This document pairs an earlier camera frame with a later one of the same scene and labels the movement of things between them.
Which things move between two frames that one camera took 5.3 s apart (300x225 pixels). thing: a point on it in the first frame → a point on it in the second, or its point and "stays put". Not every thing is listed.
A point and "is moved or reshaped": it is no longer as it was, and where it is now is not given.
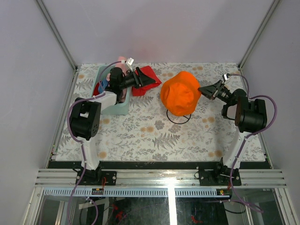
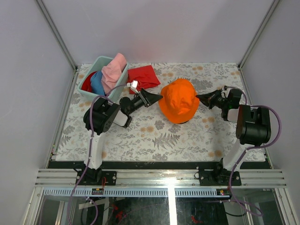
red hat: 96,91 → 86,84
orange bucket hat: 181,93 is moved or reshaped
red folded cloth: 141,90 stays put
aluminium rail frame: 255,183 stays put
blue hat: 101,88 → 96,84
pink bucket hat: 122,63 is moved or reshaped
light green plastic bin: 101,72 → 101,62
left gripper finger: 139,82 → 152,98
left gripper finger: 143,79 → 152,97
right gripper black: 209,92 → 204,98
